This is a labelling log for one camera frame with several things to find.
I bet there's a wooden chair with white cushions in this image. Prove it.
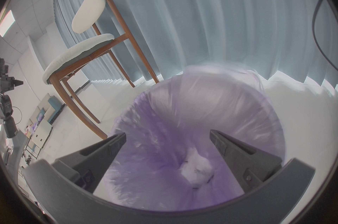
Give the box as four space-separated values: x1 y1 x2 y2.
42 0 160 139

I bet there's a blue-green curtain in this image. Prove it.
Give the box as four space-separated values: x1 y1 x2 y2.
53 0 338 98

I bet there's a white trash bin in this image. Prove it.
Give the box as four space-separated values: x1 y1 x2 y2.
114 72 288 165

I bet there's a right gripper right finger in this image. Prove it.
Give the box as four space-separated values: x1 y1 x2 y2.
210 130 283 194

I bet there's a purple plastic bag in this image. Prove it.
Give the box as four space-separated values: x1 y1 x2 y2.
104 65 288 211

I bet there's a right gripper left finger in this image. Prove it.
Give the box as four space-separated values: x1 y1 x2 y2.
52 133 127 194

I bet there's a crumpled white paper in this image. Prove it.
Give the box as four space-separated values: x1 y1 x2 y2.
180 148 215 188

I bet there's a black cable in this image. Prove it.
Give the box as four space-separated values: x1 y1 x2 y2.
312 0 338 73

